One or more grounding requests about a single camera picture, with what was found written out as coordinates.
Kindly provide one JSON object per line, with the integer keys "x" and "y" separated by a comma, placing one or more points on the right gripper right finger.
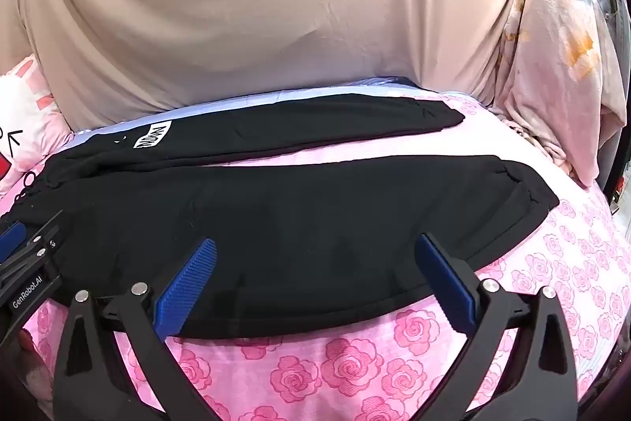
{"x": 539, "y": 381}

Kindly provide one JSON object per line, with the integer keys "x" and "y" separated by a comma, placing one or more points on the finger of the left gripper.
{"x": 11, "y": 239}

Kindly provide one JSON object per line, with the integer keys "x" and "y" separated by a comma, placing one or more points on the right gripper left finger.
{"x": 91, "y": 381}

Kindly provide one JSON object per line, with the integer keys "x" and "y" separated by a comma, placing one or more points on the black pants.
{"x": 299, "y": 248}

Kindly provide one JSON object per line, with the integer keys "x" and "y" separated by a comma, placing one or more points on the white pink cartoon pillow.
{"x": 32, "y": 125}

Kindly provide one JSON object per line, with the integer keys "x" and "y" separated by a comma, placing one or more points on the pink rose bed sheet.
{"x": 386, "y": 368}

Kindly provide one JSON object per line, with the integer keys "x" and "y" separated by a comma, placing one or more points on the beige fabric headboard cover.
{"x": 109, "y": 61}

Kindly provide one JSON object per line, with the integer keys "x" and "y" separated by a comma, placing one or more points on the pale floral blanket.
{"x": 559, "y": 81}

